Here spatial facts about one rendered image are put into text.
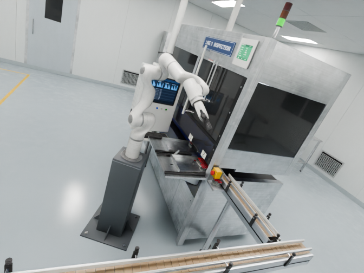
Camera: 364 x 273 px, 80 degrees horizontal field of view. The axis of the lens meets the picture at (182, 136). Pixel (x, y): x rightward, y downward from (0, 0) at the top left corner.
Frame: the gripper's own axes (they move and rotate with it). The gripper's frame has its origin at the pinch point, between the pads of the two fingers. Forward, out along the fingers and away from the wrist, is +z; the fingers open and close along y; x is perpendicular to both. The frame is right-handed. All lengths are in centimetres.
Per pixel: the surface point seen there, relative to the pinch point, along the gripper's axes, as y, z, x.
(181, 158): -80, -2, -42
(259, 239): -41, 77, -3
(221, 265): 1, 71, -23
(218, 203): -100, 51, -30
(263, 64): -32, -32, 52
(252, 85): -38, -23, 39
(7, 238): -19, 10, -191
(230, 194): -64, 45, -11
